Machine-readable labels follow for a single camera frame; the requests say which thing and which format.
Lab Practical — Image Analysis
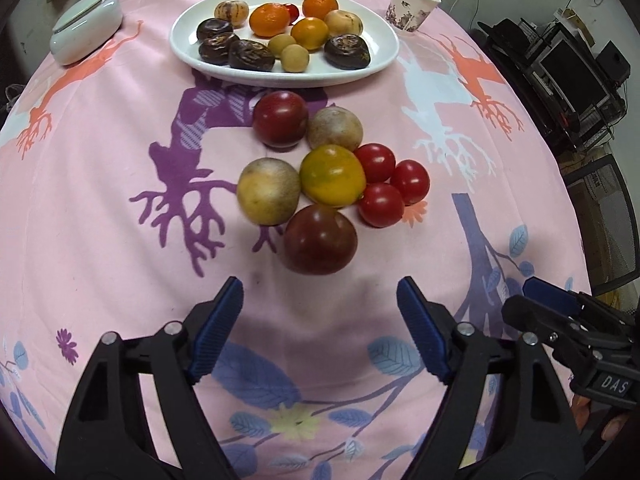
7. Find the white oval plate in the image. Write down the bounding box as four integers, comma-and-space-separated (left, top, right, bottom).
169, 0, 400, 88

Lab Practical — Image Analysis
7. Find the tan passion fruit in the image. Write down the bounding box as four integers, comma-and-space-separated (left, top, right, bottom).
306, 107, 364, 152
236, 158, 302, 226

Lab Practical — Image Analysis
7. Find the black computer monitor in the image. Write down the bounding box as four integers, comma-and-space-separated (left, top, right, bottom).
540, 40, 613, 111

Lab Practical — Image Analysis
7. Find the yellow-orange tomato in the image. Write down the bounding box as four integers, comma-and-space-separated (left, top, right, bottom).
299, 144, 367, 207

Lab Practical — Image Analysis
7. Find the orange tangerine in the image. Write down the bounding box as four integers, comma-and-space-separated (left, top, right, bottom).
302, 0, 340, 20
249, 3, 292, 38

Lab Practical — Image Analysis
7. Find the small dark water chestnut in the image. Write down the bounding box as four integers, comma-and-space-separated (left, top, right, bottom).
196, 17, 232, 41

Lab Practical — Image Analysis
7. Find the orange tomato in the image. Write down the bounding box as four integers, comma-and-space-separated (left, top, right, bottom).
290, 16, 330, 52

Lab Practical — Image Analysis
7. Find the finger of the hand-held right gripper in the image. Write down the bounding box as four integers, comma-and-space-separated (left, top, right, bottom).
524, 276, 582, 314
501, 294, 576, 349

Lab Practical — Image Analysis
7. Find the pale striped fruit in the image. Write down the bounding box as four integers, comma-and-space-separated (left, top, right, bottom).
214, 1, 249, 28

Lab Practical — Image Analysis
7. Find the large dark water chestnut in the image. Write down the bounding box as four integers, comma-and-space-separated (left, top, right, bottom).
323, 34, 372, 71

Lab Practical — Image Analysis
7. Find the pale round fruit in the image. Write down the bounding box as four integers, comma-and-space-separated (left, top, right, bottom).
323, 9, 364, 36

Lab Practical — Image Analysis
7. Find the person's right hand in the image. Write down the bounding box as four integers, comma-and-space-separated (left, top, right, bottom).
570, 392, 635, 445

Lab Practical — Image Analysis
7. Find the printed paper cup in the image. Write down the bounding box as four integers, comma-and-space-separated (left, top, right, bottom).
386, 0, 442, 33

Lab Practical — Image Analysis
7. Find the dark red tomato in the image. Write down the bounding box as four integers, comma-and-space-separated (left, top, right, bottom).
252, 91, 309, 149
283, 204, 359, 276

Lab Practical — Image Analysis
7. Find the black mesh office chair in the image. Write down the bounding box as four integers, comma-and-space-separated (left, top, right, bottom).
565, 152, 640, 306

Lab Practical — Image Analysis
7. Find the black speaker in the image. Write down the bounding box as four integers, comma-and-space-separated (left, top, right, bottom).
597, 42, 632, 81

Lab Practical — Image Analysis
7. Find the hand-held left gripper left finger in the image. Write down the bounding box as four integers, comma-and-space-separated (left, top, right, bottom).
56, 276, 245, 480

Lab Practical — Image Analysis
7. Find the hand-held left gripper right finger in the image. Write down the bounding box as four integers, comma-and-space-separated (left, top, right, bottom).
396, 276, 586, 480

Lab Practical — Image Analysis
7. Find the tan longan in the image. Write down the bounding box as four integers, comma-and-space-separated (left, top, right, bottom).
267, 34, 297, 58
279, 44, 311, 74

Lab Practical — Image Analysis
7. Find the pink printed tablecloth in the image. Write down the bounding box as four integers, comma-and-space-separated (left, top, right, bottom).
0, 0, 593, 480

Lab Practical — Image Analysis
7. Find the white lidded ceramic jar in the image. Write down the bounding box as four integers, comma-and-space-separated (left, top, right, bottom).
49, 0, 123, 66

